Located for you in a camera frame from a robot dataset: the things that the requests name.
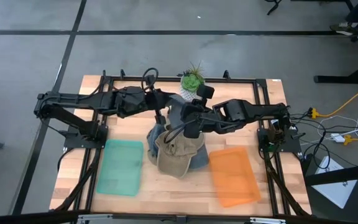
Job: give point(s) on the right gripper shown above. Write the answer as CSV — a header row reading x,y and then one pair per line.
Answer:
x,y
197,115

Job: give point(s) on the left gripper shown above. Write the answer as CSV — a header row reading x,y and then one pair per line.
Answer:
x,y
157,99

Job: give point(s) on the orange translucent plastic tray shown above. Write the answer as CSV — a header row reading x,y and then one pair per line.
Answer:
x,y
233,177

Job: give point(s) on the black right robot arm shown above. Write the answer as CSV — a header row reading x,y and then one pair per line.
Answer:
x,y
253,112

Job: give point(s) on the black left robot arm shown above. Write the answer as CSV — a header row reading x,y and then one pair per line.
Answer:
x,y
79,100

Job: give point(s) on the succulent in white patterned pot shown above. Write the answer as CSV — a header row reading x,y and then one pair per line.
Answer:
x,y
191,82

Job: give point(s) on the teal translucent plastic tray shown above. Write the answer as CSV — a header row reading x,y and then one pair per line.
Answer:
x,y
120,168

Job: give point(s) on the black chair leg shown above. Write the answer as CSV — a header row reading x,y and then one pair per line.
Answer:
x,y
274,6

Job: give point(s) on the white power adapter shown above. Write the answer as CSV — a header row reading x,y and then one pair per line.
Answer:
x,y
337,137

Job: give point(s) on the black desk foot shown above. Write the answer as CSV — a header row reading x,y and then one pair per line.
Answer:
x,y
337,79

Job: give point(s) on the black metal beam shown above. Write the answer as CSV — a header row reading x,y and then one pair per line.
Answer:
x,y
340,175

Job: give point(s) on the white paper sheet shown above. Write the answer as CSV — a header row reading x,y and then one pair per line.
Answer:
x,y
337,189

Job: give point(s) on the person's shoe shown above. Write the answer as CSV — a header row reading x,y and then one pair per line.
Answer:
x,y
343,29

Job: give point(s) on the black crossbar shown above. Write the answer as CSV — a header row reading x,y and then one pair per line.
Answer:
x,y
26,217

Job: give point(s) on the black aluminium table frame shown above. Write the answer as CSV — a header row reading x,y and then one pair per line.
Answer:
x,y
129,78

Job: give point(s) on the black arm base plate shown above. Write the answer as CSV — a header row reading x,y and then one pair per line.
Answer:
x,y
292,144
73,141

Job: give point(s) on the silver metal bracket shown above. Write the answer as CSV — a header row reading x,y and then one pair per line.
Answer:
x,y
95,216
267,221

